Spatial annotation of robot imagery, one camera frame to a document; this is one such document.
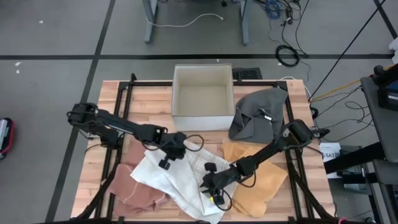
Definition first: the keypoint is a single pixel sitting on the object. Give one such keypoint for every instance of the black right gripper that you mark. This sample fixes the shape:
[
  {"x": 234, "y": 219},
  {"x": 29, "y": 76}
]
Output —
[{"x": 220, "y": 180}]

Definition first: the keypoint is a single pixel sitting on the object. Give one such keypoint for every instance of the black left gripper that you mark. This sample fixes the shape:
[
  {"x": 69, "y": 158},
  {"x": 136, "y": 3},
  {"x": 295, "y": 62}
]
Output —
[{"x": 176, "y": 145}]

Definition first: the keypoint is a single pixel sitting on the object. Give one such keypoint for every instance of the white plaid kitchen towel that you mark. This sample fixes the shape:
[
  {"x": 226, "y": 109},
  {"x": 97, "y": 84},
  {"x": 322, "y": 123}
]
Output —
[{"x": 183, "y": 186}]

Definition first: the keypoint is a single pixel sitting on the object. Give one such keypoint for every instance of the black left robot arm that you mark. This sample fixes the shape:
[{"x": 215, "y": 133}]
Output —
[{"x": 124, "y": 126}]

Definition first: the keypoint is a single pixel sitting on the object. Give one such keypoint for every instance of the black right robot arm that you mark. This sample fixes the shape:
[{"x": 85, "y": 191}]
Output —
[{"x": 264, "y": 152}]

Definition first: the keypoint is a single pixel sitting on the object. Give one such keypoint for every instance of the mustard yellow towel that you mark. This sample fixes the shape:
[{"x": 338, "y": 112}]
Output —
[{"x": 264, "y": 186}]

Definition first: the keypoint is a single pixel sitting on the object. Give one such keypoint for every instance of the pink striped towel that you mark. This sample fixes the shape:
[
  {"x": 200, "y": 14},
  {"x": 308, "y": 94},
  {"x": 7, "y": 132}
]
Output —
[{"x": 130, "y": 189}]

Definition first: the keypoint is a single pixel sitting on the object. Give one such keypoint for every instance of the dark grey towel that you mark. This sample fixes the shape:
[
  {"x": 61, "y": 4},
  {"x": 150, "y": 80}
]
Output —
[{"x": 255, "y": 105}]

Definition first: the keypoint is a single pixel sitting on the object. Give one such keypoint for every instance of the beige fabric storage box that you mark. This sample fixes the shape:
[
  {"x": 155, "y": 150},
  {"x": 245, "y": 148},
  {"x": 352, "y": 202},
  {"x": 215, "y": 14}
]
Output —
[{"x": 202, "y": 102}]

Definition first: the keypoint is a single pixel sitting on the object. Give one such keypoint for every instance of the black perforated floor plate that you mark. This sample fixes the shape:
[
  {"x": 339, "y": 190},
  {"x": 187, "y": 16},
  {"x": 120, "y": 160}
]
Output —
[{"x": 248, "y": 74}]

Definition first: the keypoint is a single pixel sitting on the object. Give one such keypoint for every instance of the white printed paper box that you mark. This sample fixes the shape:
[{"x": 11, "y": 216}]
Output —
[{"x": 329, "y": 154}]

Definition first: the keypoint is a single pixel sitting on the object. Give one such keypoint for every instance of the grey desk leg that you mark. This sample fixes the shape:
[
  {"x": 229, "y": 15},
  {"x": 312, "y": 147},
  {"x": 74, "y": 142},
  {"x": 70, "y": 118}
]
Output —
[
  {"x": 245, "y": 28},
  {"x": 150, "y": 28}
]

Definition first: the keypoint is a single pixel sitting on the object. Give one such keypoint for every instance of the red round knob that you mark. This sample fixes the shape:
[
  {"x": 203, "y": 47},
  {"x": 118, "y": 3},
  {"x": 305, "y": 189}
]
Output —
[{"x": 342, "y": 221}]

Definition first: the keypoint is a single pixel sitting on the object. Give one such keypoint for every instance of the black side desk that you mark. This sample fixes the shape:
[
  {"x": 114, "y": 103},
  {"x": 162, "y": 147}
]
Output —
[{"x": 382, "y": 130}]

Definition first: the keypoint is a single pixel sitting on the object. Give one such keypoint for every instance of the red and black bag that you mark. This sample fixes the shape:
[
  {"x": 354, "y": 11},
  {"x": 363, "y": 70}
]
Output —
[{"x": 6, "y": 137}]

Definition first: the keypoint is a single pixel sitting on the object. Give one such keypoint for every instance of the black electronics case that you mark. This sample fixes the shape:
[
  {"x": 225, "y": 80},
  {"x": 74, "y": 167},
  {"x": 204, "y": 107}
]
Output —
[{"x": 388, "y": 99}]

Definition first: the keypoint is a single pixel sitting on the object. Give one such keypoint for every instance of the long thin black pole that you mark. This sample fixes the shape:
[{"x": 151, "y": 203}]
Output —
[{"x": 361, "y": 31}]

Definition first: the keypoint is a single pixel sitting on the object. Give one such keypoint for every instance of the white crumpled sheet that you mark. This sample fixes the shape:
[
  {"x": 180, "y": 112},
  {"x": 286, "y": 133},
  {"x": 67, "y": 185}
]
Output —
[{"x": 394, "y": 49}]

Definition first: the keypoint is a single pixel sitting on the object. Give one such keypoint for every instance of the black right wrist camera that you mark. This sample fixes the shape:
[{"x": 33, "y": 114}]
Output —
[{"x": 210, "y": 167}]

